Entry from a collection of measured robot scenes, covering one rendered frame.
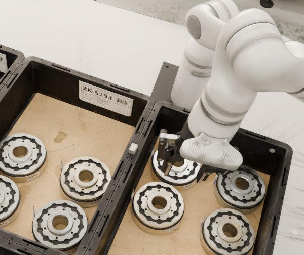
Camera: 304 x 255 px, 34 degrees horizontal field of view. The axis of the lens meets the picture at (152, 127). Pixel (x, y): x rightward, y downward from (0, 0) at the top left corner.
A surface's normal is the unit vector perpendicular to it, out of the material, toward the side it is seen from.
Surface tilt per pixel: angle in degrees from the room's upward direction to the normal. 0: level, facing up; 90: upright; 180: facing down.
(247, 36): 40
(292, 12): 0
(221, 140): 9
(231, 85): 16
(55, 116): 0
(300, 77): 87
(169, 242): 0
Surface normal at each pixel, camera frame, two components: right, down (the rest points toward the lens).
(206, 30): -0.81, 0.28
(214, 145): 0.26, -0.61
